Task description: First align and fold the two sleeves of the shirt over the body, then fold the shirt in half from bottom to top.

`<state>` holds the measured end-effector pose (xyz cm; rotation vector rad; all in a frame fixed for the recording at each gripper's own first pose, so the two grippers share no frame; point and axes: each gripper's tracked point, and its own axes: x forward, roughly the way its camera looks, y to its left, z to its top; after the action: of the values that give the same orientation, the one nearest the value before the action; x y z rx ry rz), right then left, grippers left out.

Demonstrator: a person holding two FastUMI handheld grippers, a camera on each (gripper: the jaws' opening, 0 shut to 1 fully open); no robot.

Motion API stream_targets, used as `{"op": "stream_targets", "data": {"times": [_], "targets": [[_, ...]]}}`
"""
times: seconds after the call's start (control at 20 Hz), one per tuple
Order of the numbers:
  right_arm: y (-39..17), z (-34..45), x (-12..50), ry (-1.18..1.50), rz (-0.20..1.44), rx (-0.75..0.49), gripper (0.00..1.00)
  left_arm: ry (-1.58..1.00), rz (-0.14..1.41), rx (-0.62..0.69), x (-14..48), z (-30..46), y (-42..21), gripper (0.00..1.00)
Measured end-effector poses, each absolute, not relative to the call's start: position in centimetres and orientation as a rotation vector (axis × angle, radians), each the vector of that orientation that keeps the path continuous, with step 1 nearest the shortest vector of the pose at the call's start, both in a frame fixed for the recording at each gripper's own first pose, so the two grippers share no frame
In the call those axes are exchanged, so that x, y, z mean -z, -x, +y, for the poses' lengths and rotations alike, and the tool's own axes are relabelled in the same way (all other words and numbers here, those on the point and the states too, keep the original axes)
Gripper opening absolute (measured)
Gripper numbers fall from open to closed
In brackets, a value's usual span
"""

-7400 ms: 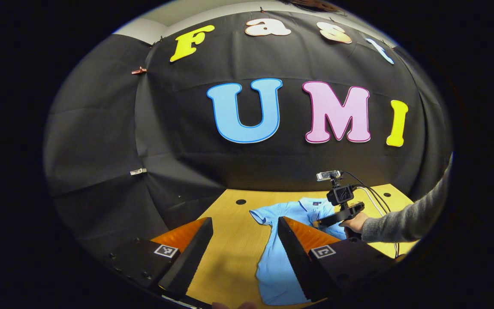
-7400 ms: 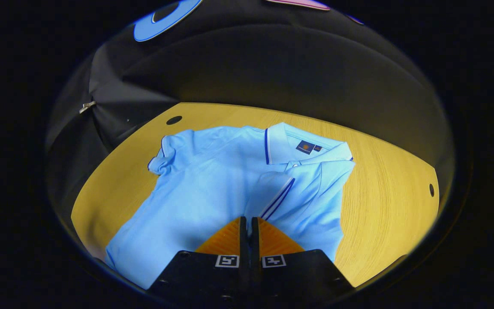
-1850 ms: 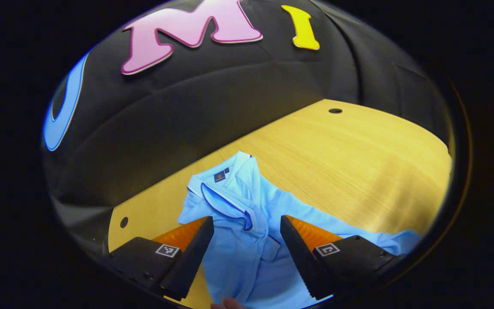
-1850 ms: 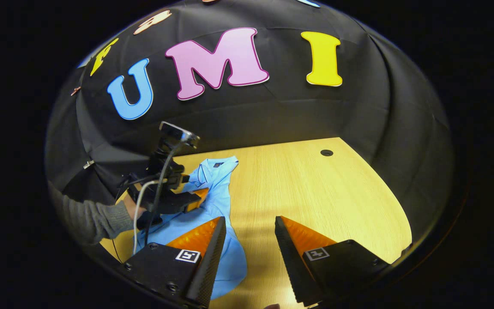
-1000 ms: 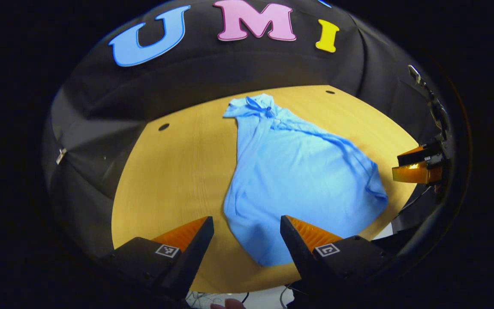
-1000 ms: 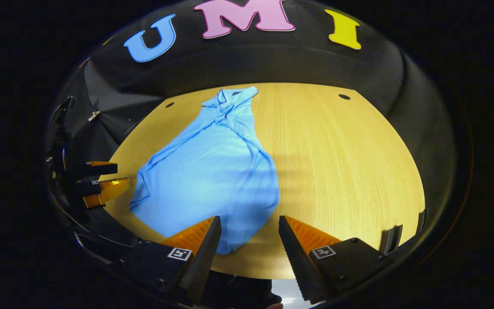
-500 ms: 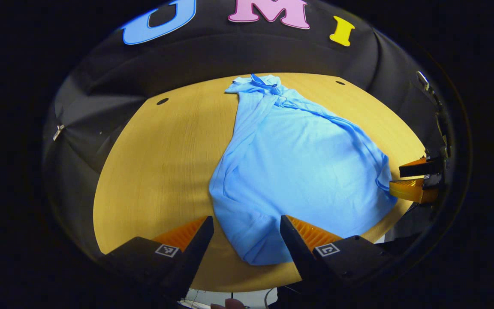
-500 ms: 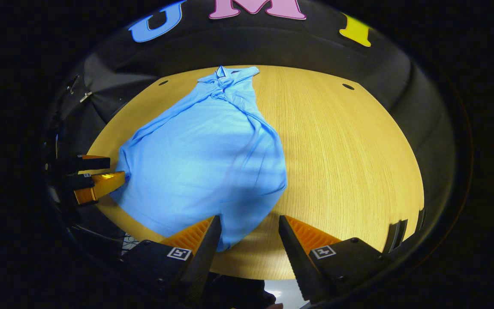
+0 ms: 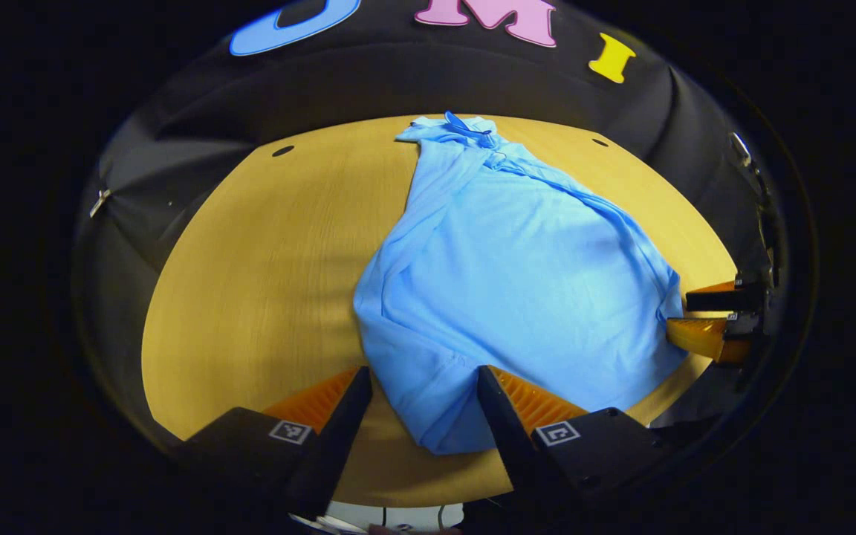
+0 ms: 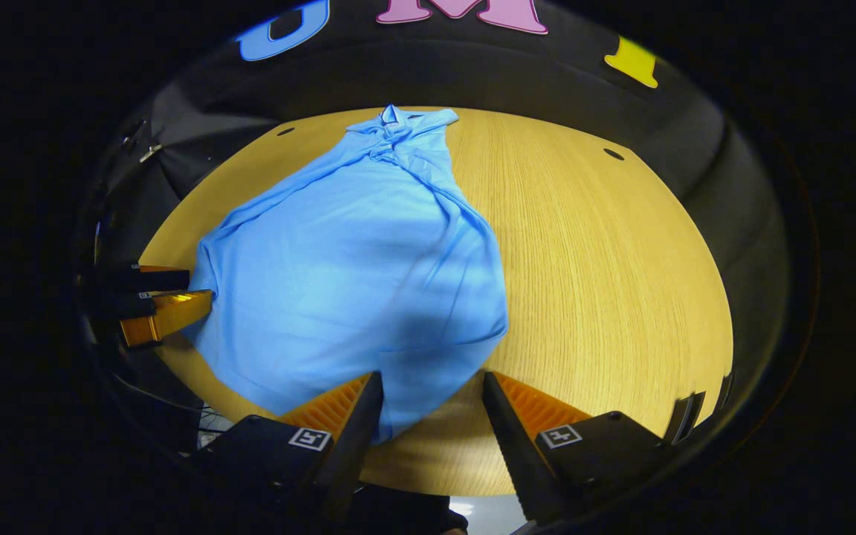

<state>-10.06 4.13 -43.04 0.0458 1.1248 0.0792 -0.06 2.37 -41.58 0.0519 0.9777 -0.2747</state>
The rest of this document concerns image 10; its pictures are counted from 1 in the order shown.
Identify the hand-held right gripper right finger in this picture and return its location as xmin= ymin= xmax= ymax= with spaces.
xmin=481 ymin=371 xmax=675 ymax=527

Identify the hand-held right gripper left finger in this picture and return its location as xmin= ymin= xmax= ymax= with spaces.
xmin=194 ymin=372 xmax=386 ymax=525

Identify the light blue T-shirt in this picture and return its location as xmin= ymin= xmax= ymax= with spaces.
xmin=183 ymin=104 xmax=509 ymax=444

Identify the dark bar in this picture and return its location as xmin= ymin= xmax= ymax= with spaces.
xmin=664 ymin=392 xmax=707 ymax=445

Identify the black cable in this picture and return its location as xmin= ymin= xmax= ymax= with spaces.
xmin=105 ymin=368 xmax=232 ymax=447

